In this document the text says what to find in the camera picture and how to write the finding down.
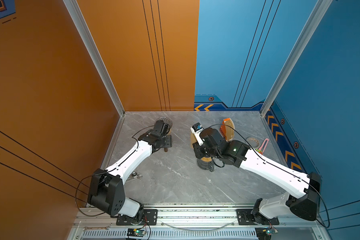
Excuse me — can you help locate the orange coffee filter box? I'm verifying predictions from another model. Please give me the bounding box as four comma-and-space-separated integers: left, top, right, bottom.
220, 118, 235, 142

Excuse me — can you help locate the grey ribbed glass pitcher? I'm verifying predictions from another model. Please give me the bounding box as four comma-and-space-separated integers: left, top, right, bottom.
197, 159, 215, 172

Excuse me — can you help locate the grey glass dripper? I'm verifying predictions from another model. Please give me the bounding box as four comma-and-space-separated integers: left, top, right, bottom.
156, 117, 173, 130

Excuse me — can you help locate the brown paper filter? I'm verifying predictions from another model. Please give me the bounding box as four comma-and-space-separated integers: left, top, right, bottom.
191, 133, 199, 149

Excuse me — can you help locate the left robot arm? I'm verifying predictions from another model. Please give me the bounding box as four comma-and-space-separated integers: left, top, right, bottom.
87, 118, 173, 222

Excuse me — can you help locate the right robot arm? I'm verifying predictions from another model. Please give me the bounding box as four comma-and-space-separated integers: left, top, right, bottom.
191, 123, 321, 225

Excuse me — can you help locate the white tape roll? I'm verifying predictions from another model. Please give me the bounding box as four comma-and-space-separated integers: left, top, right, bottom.
247, 137, 260, 149

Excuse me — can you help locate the metal wrench set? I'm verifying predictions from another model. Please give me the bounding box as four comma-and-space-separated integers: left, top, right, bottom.
126, 172, 143, 183

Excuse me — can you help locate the left green circuit board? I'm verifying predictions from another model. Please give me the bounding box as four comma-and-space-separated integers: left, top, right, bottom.
127, 229, 147, 239

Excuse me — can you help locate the right circuit board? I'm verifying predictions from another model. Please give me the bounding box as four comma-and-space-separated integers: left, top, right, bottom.
255, 228, 279, 240

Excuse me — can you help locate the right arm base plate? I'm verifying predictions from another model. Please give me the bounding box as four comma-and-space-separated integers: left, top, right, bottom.
236, 209, 280, 226

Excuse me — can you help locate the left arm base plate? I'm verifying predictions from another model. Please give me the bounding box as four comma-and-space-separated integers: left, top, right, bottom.
116, 209, 158, 226

